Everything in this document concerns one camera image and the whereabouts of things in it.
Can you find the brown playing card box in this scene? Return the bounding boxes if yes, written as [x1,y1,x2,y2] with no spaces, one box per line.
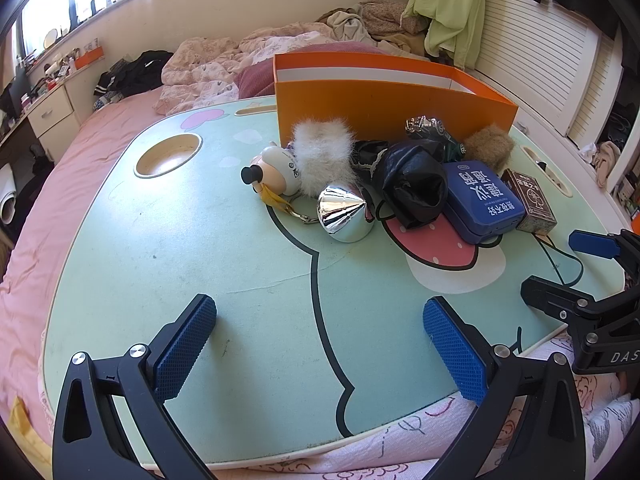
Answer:
[501,168,556,235]

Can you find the blue tin box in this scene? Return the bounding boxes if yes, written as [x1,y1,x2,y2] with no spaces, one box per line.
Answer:
[442,160,525,245]

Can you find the brown fuzzy pouch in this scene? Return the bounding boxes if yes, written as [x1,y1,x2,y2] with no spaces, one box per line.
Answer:
[463,125,515,174]

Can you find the black plastic bag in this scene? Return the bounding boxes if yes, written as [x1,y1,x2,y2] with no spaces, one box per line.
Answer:
[372,140,448,230]

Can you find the green foil wrapper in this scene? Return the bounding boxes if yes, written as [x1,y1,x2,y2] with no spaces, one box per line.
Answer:
[406,115,465,162]

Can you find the silver cone lamp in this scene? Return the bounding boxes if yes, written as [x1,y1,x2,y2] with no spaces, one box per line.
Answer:
[317,183,374,244]

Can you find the orange cardboard box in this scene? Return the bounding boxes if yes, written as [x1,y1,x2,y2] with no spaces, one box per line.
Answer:
[276,55,518,145]

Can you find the white fluffy pompom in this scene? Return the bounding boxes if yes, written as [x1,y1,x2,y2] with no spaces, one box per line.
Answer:
[292,119,358,197]

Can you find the pig figurine keychain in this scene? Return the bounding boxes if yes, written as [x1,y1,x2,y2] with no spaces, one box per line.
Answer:
[241,143,319,224]

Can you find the green cartoon lap table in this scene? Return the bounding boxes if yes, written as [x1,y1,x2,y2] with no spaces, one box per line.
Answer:
[43,103,624,474]

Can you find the black lace fabric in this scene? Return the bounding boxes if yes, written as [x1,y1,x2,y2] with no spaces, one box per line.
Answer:
[350,140,390,183]

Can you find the pink bed sheet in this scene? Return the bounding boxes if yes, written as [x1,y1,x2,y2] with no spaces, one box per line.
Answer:
[0,88,162,443]

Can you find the green hanging garment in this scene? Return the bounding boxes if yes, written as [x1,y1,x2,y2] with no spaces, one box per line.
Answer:
[404,0,485,70]

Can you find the white bedside drawer cabinet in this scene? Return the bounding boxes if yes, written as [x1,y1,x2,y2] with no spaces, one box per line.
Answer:
[27,86,80,164]

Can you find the beige clothes pile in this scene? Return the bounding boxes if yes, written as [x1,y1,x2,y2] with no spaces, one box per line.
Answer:
[316,0,431,56]

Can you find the black clothes pile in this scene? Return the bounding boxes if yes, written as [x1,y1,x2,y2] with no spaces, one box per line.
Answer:
[92,50,174,110]

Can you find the pink floral quilt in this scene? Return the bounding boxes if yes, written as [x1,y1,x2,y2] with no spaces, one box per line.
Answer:
[154,22,336,116]

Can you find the orange shelf organizer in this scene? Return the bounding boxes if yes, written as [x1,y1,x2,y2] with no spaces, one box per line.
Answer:
[75,47,104,70]

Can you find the dark pink pillow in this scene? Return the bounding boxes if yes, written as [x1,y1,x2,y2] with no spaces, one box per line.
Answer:
[234,41,386,100]

